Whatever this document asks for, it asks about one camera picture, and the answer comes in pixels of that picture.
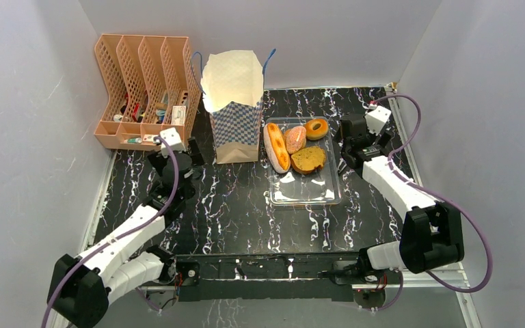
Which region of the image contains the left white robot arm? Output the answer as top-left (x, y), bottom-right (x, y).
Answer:
top-left (41, 129), bottom-right (204, 327)

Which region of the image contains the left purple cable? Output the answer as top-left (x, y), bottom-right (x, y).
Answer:
top-left (40, 135), bottom-right (181, 328)

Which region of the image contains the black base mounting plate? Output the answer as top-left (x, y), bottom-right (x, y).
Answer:
top-left (176, 252), bottom-right (364, 302)

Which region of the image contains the red small box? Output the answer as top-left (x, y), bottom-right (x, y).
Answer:
top-left (131, 102), bottom-right (140, 122)

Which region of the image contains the small white card box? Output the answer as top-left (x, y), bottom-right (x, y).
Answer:
top-left (143, 134), bottom-right (158, 144)

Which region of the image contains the peach plastic file organizer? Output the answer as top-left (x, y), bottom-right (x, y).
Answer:
top-left (94, 34), bottom-right (200, 151)

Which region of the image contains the green white glue tube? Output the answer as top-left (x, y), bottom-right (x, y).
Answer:
top-left (126, 137), bottom-right (142, 144)

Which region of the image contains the fake long baguette roll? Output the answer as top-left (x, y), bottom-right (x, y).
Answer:
top-left (263, 123), bottom-right (291, 174)

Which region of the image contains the white stapler box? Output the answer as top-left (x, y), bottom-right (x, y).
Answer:
top-left (170, 105), bottom-right (187, 126)

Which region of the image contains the fake crusted bread slice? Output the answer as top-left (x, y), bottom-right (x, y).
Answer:
top-left (291, 146), bottom-right (326, 175)

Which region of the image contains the clear plastic tray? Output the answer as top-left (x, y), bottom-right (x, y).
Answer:
top-left (264, 117), bottom-right (341, 206)

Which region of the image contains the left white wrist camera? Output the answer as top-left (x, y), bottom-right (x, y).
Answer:
top-left (154, 128), bottom-right (187, 158)

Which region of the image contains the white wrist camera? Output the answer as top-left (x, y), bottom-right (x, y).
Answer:
top-left (154, 128), bottom-right (187, 158)
top-left (364, 103), bottom-right (392, 135)

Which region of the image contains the orange fake donut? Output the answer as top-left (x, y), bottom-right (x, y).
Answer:
top-left (304, 118), bottom-right (329, 140)

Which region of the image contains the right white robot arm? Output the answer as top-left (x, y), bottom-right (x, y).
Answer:
top-left (336, 114), bottom-right (465, 283)

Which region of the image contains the blue checkered paper bag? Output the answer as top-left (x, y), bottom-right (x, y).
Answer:
top-left (198, 49), bottom-right (275, 165)

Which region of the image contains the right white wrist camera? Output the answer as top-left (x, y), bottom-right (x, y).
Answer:
top-left (364, 103), bottom-right (392, 135)

